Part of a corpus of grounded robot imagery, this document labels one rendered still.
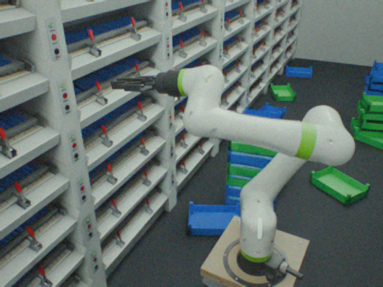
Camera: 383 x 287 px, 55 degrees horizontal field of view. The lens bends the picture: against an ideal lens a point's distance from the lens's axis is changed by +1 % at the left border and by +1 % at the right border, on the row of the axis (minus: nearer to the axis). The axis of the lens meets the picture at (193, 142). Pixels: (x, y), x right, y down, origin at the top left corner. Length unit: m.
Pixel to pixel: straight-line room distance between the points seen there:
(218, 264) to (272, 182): 0.39
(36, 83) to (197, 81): 0.48
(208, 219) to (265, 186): 0.81
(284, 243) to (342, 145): 0.60
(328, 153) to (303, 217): 1.16
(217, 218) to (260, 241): 0.85
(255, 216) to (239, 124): 0.39
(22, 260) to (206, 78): 0.85
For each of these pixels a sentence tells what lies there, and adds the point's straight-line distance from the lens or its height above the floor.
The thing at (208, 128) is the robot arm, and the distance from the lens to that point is 1.11.
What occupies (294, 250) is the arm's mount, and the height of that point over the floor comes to 0.33.
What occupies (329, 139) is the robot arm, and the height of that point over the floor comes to 0.92.
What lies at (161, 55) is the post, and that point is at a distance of 1.79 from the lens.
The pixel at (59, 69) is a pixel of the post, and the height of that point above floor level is 1.08.
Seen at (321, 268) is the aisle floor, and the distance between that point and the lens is 2.04.
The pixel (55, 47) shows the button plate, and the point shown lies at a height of 1.15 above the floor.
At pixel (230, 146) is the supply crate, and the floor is 0.42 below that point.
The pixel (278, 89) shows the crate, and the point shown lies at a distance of 4.10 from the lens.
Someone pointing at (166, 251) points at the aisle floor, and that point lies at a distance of 2.01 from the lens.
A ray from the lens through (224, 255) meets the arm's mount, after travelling 1.54.
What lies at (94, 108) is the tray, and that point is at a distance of 1.44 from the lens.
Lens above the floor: 1.44
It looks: 29 degrees down
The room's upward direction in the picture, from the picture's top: straight up
